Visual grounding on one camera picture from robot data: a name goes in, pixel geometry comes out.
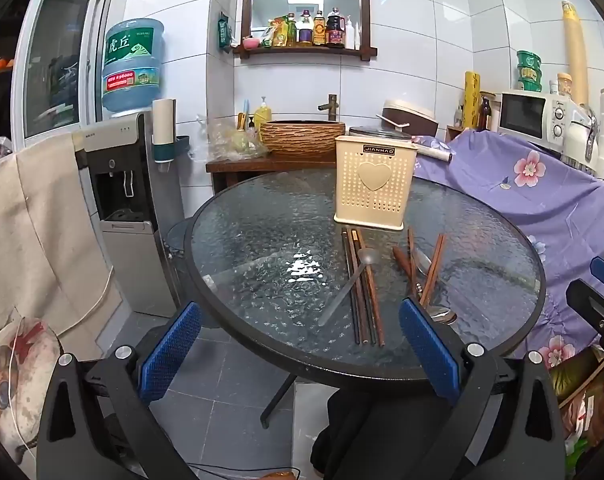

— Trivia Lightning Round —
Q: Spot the white paper cup tube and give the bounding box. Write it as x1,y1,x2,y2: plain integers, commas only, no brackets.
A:
152,99,177,163

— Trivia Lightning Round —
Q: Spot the yellow green packet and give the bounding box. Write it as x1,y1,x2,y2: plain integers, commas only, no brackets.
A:
262,15,295,47

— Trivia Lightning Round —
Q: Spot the plastic wrap roll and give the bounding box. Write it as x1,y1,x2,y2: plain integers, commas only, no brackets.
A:
414,142,453,163

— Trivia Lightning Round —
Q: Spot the white cable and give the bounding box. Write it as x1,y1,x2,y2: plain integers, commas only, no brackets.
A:
57,260,114,336

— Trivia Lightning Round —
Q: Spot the teal cup holder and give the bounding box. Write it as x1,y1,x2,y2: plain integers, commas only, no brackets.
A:
151,135,190,163

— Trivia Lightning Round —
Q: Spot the white framed window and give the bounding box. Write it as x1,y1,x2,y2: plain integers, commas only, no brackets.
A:
12,0,113,151

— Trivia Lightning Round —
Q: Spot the clear plastic bag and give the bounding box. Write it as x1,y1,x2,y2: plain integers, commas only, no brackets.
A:
197,115,270,162

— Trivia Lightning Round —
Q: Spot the grey water dispenser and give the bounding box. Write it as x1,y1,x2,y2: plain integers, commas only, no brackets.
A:
74,112,177,318

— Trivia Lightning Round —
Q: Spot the white microwave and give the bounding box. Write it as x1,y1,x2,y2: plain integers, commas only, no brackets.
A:
496,90,568,153

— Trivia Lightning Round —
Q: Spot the round glass table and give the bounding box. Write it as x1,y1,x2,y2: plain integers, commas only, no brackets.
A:
184,167,547,428

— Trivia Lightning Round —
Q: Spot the purple label bottle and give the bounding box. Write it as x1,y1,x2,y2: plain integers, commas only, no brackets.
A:
298,8,315,46

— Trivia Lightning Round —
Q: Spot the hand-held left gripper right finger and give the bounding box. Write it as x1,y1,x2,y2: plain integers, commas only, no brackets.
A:
398,296,567,480

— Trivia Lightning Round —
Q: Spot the yellow soap dispenser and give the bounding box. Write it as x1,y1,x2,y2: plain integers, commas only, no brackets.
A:
254,97,273,133

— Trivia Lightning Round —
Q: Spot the wooden framed mirror shelf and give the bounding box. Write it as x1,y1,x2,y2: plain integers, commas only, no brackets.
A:
232,0,379,61

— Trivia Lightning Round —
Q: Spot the wooden washstand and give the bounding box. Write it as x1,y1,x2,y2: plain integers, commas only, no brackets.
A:
206,152,337,193

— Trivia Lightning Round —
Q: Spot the tan paper roll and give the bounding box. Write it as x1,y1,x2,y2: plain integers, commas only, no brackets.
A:
562,0,590,108

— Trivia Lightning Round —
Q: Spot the dark round stool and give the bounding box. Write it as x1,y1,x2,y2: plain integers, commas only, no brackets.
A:
164,217,195,281

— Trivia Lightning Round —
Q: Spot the yellow green bag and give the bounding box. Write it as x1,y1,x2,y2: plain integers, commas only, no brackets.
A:
552,350,604,401

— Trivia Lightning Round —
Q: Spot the woven pattern wash basin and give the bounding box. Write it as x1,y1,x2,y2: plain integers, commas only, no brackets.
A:
260,120,347,157

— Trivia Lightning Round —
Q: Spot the cream plastic utensil holder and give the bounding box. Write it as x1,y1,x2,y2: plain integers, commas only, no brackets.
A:
333,135,419,231

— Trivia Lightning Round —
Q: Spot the brown white rice cooker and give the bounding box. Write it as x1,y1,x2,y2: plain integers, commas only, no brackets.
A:
377,100,439,138

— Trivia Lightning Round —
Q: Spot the black chopstick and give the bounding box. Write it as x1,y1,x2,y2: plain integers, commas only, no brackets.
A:
342,228,361,345
346,228,367,347

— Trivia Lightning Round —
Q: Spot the yellow roll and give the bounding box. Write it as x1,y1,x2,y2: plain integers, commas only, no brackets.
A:
464,71,481,131

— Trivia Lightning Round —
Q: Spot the dog print cushion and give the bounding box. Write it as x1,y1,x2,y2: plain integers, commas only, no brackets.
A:
0,317,63,466

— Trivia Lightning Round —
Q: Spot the dark soy sauce bottle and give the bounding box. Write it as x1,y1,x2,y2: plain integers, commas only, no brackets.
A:
326,7,345,48

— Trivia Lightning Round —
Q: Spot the beige cloth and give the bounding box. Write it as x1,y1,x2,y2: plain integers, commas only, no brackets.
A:
0,132,123,341

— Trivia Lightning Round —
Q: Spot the purple floral cloth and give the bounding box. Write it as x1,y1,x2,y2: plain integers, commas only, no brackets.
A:
412,130,604,361

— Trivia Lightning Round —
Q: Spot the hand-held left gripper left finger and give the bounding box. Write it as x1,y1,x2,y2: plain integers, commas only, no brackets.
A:
36,301,203,480

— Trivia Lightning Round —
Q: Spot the blue water bottle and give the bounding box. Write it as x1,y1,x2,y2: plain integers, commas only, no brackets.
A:
102,18,165,116

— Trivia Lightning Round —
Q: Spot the white kettle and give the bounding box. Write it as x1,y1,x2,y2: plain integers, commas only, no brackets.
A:
564,105,602,173

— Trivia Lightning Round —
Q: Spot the black cloth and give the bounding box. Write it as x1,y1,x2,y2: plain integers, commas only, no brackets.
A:
312,390,433,480

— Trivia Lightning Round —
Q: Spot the wooden-handled spoon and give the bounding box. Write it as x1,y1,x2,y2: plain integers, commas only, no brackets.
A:
392,245,458,324

